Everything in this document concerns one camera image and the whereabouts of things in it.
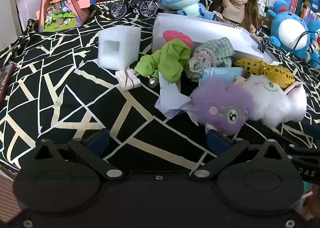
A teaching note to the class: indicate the white paper board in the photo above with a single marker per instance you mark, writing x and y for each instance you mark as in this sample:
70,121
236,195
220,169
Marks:
27,3

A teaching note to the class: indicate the pink triangular dollhouse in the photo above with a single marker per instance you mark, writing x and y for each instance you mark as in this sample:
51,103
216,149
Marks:
62,5

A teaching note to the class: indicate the green checked cloth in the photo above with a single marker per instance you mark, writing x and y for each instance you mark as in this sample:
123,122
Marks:
220,48

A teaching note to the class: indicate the gold sequin plush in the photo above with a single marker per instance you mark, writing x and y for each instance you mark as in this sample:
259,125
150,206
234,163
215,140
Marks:
270,70

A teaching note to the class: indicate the miniature black bicycle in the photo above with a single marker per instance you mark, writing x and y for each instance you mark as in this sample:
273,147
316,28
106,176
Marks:
132,2

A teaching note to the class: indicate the light blue face mask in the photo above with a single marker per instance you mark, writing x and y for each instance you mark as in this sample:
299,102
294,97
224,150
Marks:
170,95

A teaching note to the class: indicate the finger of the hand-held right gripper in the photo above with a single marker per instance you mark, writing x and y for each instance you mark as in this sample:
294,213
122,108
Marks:
285,140

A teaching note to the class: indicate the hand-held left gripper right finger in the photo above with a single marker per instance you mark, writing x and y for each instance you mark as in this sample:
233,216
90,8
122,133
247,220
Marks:
218,144

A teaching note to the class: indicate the black white patterned blanket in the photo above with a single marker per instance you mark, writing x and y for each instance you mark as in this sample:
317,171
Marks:
62,93

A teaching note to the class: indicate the green and pink cloth toy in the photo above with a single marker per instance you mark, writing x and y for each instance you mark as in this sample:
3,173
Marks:
172,55

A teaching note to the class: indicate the blue round plush toy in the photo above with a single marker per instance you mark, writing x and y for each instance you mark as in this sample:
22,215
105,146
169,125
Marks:
290,30

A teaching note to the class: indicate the white cardboard box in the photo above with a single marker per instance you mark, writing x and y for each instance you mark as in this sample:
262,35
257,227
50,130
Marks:
200,28

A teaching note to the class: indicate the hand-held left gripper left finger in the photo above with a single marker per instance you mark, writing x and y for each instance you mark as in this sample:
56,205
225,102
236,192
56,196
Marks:
98,141

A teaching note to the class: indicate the black binder clip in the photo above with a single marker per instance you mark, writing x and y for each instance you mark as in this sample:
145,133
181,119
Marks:
261,47

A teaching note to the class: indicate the blue white plush toy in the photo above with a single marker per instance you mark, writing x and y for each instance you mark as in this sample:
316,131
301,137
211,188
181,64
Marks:
315,43

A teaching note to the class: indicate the white foam block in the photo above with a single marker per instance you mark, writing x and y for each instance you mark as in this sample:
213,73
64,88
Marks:
125,43

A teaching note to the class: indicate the purple plush toy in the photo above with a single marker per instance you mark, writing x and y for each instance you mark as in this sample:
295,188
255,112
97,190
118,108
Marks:
220,98

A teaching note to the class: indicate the smartphone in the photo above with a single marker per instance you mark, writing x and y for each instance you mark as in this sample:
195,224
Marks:
5,80

